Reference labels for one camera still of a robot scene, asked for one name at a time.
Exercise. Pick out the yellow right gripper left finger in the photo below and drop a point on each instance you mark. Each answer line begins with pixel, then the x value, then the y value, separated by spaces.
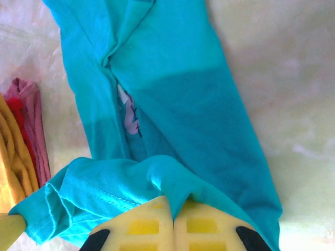
pixel 141 227

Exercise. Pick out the folded yellow t-shirt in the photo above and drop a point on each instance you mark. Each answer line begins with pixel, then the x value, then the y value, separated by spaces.
pixel 13 162

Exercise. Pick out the folded red t-shirt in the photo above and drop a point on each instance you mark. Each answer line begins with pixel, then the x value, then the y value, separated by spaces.
pixel 17 107

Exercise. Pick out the folded pink t-shirt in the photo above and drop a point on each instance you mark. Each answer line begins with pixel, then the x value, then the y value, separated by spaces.
pixel 31 104

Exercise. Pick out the teal printed t-shirt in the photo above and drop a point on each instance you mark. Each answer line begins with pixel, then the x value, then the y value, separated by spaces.
pixel 183 104

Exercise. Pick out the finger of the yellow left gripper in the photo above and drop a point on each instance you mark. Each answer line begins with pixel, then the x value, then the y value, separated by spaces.
pixel 10 227

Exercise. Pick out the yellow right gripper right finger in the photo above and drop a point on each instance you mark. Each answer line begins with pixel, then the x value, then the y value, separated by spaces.
pixel 204 227

